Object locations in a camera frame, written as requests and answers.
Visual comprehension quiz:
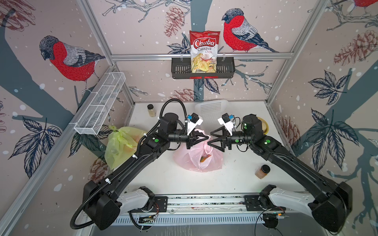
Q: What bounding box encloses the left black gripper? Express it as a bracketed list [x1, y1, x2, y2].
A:
[168, 129, 209, 149]

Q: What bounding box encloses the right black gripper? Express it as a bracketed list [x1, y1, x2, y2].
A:
[208, 126, 254, 154]

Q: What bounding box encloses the pink plastic bag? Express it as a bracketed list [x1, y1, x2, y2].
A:
[173, 129, 223, 172]

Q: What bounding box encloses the green plastic bag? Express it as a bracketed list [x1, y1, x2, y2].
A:
[104, 125, 146, 170]

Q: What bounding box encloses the orange peach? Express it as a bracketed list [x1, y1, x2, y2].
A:
[200, 154, 211, 163]

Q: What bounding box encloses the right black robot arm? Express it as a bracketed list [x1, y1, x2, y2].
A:
[208, 114, 352, 235]

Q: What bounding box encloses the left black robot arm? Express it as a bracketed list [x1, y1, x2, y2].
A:
[70, 98, 209, 230]

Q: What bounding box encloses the Chuba cassava chips bag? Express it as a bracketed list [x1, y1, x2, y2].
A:
[190, 31, 220, 73]

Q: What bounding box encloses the white perforated plastic basket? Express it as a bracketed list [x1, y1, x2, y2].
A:
[195, 99, 228, 135]

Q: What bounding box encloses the yellow bamboo steamer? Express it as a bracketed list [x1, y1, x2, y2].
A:
[258, 117, 269, 135]

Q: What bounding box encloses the pale spice jar black lid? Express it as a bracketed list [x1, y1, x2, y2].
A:
[147, 104, 157, 117]

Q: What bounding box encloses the orange spice jar black lid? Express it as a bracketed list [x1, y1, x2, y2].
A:
[255, 164, 271, 179]

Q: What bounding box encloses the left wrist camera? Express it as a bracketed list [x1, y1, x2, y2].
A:
[187, 113, 203, 135]

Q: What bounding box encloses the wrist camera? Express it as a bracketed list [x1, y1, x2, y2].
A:
[218, 113, 234, 136]
[187, 113, 203, 135]

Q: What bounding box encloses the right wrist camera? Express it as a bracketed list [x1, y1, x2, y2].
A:
[218, 113, 234, 136]

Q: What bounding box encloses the black wall basket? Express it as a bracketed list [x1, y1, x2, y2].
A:
[171, 58, 235, 79]

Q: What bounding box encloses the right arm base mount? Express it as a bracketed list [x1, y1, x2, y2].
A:
[244, 195, 286, 212]

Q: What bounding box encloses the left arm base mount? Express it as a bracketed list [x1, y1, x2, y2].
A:
[131, 196, 168, 213]

